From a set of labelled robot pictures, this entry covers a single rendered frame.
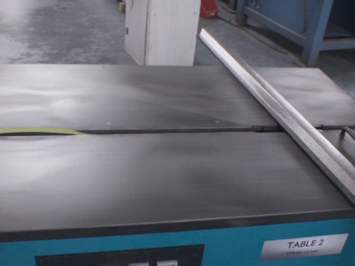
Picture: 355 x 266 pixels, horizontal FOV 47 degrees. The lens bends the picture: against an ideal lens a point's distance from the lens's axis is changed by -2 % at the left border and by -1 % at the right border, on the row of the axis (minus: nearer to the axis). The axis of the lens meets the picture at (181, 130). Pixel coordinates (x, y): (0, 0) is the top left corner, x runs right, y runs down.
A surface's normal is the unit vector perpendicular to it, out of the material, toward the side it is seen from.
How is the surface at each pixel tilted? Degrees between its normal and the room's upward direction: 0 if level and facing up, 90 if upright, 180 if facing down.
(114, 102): 0
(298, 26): 90
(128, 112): 0
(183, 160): 0
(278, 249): 90
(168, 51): 90
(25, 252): 90
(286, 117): 75
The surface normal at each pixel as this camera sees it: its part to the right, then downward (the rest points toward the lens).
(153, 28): 0.42, 0.51
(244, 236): 0.19, 0.53
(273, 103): -0.90, -0.15
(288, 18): -0.90, 0.14
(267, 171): 0.10, -0.85
